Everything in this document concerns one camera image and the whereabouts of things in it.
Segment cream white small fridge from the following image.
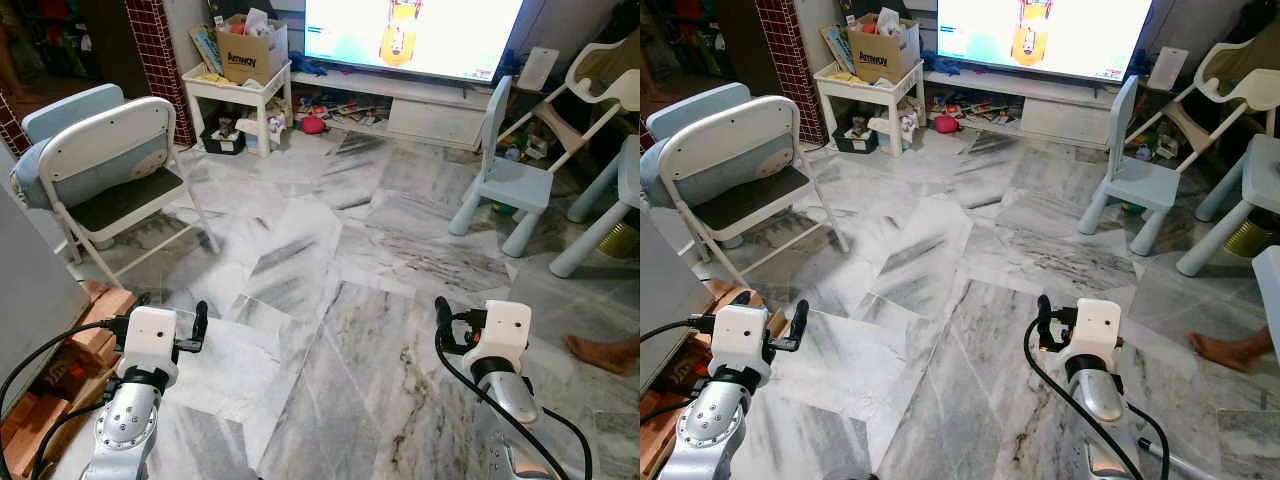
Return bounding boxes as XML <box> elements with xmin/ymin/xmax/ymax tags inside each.
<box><xmin>0</xmin><ymin>150</ymin><xmax>93</xmax><ymax>416</ymax></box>
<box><xmin>640</xmin><ymin>205</ymin><xmax>718</xmax><ymax>393</ymax></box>

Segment gold round tin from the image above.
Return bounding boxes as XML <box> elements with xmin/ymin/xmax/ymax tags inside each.
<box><xmin>597</xmin><ymin>221</ymin><xmax>641</xmax><ymax>263</ymax></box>
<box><xmin>1225</xmin><ymin>220</ymin><xmax>1273</xmax><ymax>261</ymax></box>

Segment bare person foot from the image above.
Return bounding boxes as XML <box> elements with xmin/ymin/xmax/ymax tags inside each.
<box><xmin>561</xmin><ymin>334</ymin><xmax>641</xmax><ymax>377</ymax></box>
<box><xmin>1188</xmin><ymin>330</ymin><xmax>1276</xmax><ymax>374</ymax></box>

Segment pale blue child chair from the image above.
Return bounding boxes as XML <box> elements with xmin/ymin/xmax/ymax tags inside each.
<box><xmin>1078</xmin><ymin>75</ymin><xmax>1183</xmax><ymax>258</ymax></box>
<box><xmin>447</xmin><ymin>75</ymin><xmax>554</xmax><ymax>259</ymax></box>

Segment white folding chair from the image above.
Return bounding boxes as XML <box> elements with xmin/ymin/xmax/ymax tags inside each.
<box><xmin>655</xmin><ymin>96</ymin><xmax>851</xmax><ymax>291</ymax></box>
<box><xmin>37</xmin><ymin>96</ymin><xmax>222</xmax><ymax>291</ymax></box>

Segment pale blue child table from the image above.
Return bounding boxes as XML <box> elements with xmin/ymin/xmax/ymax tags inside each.
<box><xmin>1176</xmin><ymin>133</ymin><xmax>1280</xmax><ymax>279</ymax></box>
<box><xmin>548</xmin><ymin>135</ymin><xmax>641</xmax><ymax>279</ymax></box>

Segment black plastic tray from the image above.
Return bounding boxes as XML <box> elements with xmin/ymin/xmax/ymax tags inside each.
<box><xmin>832</xmin><ymin>124</ymin><xmax>879</xmax><ymax>155</ymax></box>
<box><xmin>200</xmin><ymin>124</ymin><xmax>247</xmax><ymax>156</ymax></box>

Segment pale blue padded chair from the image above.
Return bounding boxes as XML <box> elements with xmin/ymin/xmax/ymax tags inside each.
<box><xmin>10</xmin><ymin>84</ymin><xmax>126</xmax><ymax>216</ymax></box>
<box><xmin>640</xmin><ymin>83</ymin><xmax>753</xmax><ymax>211</ymax></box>

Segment white television stand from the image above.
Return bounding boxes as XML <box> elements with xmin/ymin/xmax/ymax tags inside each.
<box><xmin>922</xmin><ymin>70</ymin><xmax>1126</xmax><ymax>151</ymax></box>
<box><xmin>290</xmin><ymin>70</ymin><xmax>501</xmax><ymax>151</ymax></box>

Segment pale trouser leg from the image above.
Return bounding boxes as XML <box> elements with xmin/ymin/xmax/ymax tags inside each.
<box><xmin>1253</xmin><ymin>245</ymin><xmax>1280</xmax><ymax>363</ymax></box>

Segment small white side table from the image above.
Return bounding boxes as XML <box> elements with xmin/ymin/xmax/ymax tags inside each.
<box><xmin>813</xmin><ymin>62</ymin><xmax>925</xmax><ymax>158</ymax></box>
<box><xmin>183</xmin><ymin>62</ymin><xmax>294</xmax><ymax>158</ymax></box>

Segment white baby high chair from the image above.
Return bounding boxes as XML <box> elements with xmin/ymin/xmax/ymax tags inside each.
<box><xmin>497</xmin><ymin>40</ymin><xmax>641</xmax><ymax>173</ymax></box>
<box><xmin>1130</xmin><ymin>40</ymin><xmax>1280</xmax><ymax>176</ymax></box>

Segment leaning colourful books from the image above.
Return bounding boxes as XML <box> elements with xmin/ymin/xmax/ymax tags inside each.
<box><xmin>820</xmin><ymin>22</ymin><xmax>859</xmax><ymax>76</ymax></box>
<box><xmin>188</xmin><ymin>22</ymin><xmax>226</xmax><ymax>76</ymax></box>

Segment white flat card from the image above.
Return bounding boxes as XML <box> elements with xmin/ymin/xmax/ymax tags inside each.
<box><xmin>519</xmin><ymin>46</ymin><xmax>561</xmax><ymax>93</ymax></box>
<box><xmin>1148</xmin><ymin>46</ymin><xmax>1191</xmax><ymax>93</ymax></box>

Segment brown cardboard box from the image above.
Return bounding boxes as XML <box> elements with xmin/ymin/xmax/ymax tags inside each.
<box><xmin>848</xmin><ymin>14</ymin><xmax>923</xmax><ymax>86</ymax></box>
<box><xmin>217</xmin><ymin>14</ymin><xmax>290</xmax><ymax>87</ymax></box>

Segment flat screen television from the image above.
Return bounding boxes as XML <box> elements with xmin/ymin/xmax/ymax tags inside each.
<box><xmin>936</xmin><ymin>0</ymin><xmax>1154</xmax><ymax>83</ymax></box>
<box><xmin>303</xmin><ymin>0</ymin><xmax>526</xmax><ymax>84</ymax></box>

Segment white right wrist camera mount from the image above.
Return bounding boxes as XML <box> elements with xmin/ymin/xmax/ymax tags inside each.
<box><xmin>478</xmin><ymin>299</ymin><xmax>532</xmax><ymax>363</ymax></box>
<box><xmin>1070</xmin><ymin>298</ymin><xmax>1123</xmax><ymax>363</ymax></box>

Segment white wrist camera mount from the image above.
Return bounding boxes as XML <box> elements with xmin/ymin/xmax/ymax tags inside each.
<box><xmin>122</xmin><ymin>306</ymin><xmax>181</xmax><ymax>389</ymax></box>
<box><xmin>1070</xmin><ymin>298</ymin><xmax>1123</xmax><ymax>363</ymax></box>
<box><xmin>478</xmin><ymin>299</ymin><xmax>532</xmax><ymax>363</ymax></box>
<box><xmin>713</xmin><ymin>305</ymin><xmax>773</xmax><ymax>389</ymax></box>

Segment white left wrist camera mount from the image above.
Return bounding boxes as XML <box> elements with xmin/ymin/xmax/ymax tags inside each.
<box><xmin>122</xmin><ymin>306</ymin><xmax>181</xmax><ymax>389</ymax></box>
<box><xmin>713</xmin><ymin>305</ymin><xmax>773</xmax><ymax>389</ymax></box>

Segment long black left arm cable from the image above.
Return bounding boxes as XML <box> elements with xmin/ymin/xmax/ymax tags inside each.
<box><xmin>0</xmin><ymin>316</ymin><xmax>129</xmax><ymax>480</ymax></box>
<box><xmin>640</xmin><ymin>316</ymin><xmax>717</xmax><ymax>347</ymax></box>

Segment short black left arm cable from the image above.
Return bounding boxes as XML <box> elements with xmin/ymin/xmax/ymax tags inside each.
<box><xmin>28</xmin><ymin>398</ymin><xmax>106</xmax><ymax>480</ymax></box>
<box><xmin>640</xmin><ymin>398</ymin><xmax>693</xmax><ymax>423</ymax></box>

